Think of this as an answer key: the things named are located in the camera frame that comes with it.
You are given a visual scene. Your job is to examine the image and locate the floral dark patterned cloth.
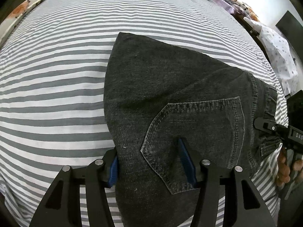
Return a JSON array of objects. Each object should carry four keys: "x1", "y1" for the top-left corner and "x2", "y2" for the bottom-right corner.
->
[{"x1": 219, "y1": 0, "x2": 259, "y2": 22}]

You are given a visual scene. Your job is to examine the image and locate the person's right hand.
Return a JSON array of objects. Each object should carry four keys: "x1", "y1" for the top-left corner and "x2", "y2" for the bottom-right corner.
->
[{"x1": 276, "y1": 144, "x2": 303, "y2": 187}]

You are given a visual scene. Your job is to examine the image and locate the grey white striped bed sheet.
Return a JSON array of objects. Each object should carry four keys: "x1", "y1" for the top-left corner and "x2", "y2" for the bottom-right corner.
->
[{"x1": 0, "y1": 0, "x2": 290, "y2": 227}]

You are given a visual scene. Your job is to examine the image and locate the floral mattress cloth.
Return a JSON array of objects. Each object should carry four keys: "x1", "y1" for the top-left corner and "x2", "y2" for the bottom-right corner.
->
[{"x1": 0, "y1": 0, "x2": 54, "y2": 50}]

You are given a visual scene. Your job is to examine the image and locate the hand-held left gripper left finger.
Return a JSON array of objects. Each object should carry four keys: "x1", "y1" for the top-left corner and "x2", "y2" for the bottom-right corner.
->
[{"x1": 28, "y1": 147, "x2": 119, "y2": 227}]

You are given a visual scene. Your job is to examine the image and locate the white dotted cloth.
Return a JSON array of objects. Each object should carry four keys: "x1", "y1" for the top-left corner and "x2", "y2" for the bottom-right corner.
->
[{"x1": 246, "y1": 18, "x2": 299, "y2": 97}]

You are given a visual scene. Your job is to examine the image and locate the dark grey denim pants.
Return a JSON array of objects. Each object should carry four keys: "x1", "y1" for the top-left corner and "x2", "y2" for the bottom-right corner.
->
[{"x1": 104, "y1": 32, "x2": 282, "y2": 227}]

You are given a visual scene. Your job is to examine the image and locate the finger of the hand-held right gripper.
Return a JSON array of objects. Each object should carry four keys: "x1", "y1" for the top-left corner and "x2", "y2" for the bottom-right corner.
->
[{"x1": 254, "y1": 117, "x2": 288, "y2": 138}]

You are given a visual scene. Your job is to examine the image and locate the lilac cloth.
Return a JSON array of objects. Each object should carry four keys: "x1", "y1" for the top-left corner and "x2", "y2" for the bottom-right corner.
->
[{"x1": 214, "y1": 0, "x2": 237, "y2": 15}]

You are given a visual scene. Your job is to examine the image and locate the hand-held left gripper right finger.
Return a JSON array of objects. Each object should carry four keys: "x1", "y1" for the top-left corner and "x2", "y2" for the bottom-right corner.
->
[{"x1": 177, "y1": 137, "x2": 277, "y2": 227}]

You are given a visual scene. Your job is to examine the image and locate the black screen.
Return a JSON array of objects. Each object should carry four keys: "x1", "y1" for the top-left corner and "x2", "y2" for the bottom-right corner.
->
[{"x1": 276, "y1": 11, "x2": 303, "y2": 55}]

